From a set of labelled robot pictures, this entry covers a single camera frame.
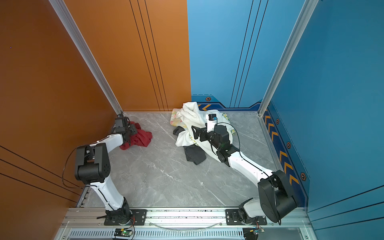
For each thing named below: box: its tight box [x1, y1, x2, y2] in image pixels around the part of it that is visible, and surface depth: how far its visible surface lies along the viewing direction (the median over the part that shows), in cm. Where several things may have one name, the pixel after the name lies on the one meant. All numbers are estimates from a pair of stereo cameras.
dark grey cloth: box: [173, 126, 207, 166], surface depth 96 cm
